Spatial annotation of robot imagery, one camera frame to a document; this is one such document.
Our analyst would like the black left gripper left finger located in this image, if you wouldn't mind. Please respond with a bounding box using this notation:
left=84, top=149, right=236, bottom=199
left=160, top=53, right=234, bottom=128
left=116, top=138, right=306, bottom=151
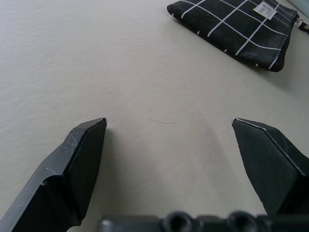
left=0, top=117, right=107, bottom=232

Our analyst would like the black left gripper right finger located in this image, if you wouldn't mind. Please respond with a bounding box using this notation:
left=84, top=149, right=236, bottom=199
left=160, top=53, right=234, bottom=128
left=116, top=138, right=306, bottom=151
left=231, top=117, right=309, bottom=217

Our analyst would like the black grid-patterned fabric pouch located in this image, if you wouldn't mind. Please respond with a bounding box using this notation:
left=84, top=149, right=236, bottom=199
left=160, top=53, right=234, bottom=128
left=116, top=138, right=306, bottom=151
left=166, top=0, right=309, bottom=73

